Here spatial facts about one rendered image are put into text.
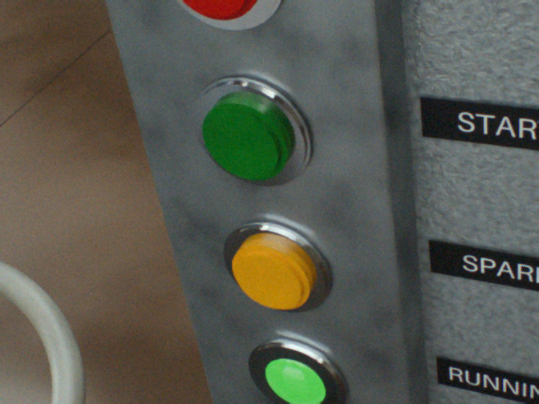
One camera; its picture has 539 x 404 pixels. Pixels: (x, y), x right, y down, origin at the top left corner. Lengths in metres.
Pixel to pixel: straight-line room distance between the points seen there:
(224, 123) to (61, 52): 3.34
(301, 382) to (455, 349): 0.05
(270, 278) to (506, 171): 0.08
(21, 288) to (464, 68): 0.81
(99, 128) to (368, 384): 2.81
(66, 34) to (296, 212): 3.43
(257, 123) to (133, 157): 2.69
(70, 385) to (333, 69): 0.70
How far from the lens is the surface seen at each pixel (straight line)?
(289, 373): 0.34
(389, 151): 0.27
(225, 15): 0.26
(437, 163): 0.29
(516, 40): 0.26
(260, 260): 0.31
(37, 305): 1.02
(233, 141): 0.28
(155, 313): 2.42
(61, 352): 0.97
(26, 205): 2.89
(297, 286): 0.31
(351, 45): 0.26
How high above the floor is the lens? 1.62
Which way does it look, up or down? 38 degrees down
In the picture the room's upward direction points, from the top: 10 degrees counter-clockwise
